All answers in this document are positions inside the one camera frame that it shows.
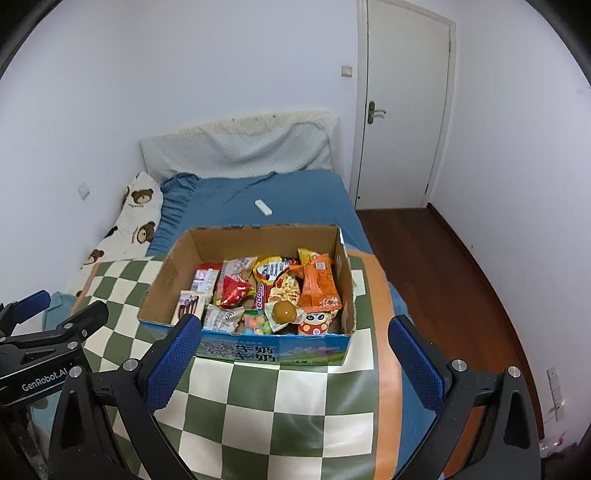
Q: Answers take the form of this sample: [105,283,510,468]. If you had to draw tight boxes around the brown round jelly ball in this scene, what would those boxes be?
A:
[271,299,297,324]

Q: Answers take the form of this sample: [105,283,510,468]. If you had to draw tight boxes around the white wall socket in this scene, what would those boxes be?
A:
[547,367,566,423]

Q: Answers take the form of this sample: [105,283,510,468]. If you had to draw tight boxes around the glossy red snack packet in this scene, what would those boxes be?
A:
[215,276,254,309]

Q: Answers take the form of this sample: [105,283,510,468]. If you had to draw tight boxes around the plain yellow snack packet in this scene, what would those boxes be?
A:
[297,248,331,266]

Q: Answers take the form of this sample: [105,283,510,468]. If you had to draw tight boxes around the white red snack packet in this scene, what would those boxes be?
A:
[191,263,222,296]

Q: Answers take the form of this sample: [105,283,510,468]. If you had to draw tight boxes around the white quilted pillow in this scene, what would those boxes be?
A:
[140,111,340,181]

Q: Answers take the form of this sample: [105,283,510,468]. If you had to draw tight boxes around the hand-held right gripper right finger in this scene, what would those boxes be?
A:
[388,315,541,480]

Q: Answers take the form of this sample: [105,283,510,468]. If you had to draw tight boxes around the white packet with brown sticks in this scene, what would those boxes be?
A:
[172,290,206,326]

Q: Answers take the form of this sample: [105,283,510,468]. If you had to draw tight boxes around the pizza print snack packet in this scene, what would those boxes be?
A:
[270,272,305,305]

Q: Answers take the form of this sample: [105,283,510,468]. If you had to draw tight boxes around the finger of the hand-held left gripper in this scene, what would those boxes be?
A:
[28,300,109,347]
[0,290,51,337]

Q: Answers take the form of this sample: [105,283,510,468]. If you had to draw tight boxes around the white grey snack packet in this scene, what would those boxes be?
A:
[203,305,245,333]

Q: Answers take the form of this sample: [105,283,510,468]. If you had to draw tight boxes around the green white checkered mat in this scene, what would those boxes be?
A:
[69,251,402,480]

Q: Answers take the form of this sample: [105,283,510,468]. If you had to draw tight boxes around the yellow colourful snack packet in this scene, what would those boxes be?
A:
[253,256,301,315]

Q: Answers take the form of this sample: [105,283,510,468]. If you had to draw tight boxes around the orange snack packet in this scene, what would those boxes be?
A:
[288,253,343,312]

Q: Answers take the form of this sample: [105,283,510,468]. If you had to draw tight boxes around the cardboard box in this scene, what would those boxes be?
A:
[137,224,358,367]

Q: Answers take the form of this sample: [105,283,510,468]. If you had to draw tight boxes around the white door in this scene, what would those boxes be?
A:
[353,0,458,213]

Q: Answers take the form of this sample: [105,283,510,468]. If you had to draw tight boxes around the red white cartoon cup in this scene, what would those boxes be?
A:
[298,310,331,336]

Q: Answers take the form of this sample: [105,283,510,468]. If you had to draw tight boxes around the bear print pillow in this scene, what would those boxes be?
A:
[68,172,164,298]

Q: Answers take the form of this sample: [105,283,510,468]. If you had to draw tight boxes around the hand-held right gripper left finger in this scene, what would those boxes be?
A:
[48,314,202,480]

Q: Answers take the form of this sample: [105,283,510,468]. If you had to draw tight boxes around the colourful candy packet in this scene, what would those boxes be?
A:
[242,310,273,335]

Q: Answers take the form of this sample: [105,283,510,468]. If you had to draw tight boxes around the beige snack packet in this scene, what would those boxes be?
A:
[221,257,259,282]

